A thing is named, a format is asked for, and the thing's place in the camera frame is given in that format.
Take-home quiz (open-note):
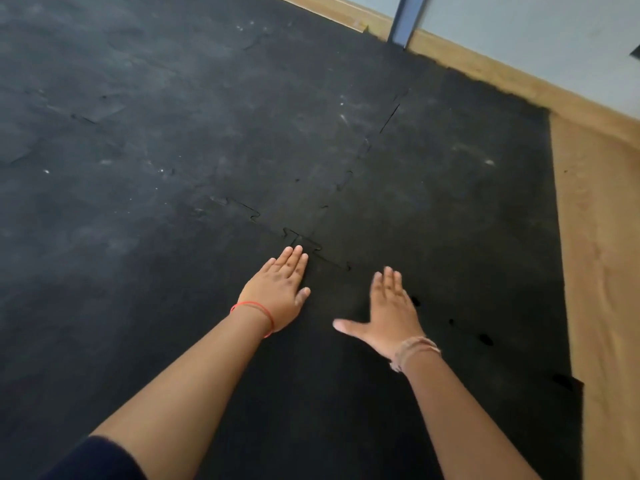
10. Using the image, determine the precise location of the dark navy sleeve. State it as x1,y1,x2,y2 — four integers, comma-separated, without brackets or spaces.
42,435,149,480

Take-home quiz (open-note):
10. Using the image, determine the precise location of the person's left hand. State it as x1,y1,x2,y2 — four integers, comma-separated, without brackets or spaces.
235,245,312,336

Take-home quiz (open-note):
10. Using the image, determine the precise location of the person's right forearm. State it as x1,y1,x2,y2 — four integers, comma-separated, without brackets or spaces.
400,346,544,480

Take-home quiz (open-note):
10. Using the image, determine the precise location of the person's right hand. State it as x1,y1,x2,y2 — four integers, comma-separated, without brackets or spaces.
333,266,427,362

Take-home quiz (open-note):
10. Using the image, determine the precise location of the black rubber puzzle mat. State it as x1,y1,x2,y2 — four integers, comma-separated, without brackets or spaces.
0,195,585,480
294,42,572,383
0,0,410,245

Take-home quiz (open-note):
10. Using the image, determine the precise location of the red thread bracelet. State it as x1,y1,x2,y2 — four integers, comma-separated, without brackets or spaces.
229,301,276,339

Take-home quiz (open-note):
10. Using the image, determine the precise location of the blue metal post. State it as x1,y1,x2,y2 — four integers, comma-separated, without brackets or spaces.
387,0,431,49

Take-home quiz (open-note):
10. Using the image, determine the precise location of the person's left forearm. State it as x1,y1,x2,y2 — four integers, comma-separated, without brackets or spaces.
90,307,271,480

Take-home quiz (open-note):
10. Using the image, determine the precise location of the beige thread bracelet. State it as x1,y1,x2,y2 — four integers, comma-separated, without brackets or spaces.
389,336,443,374

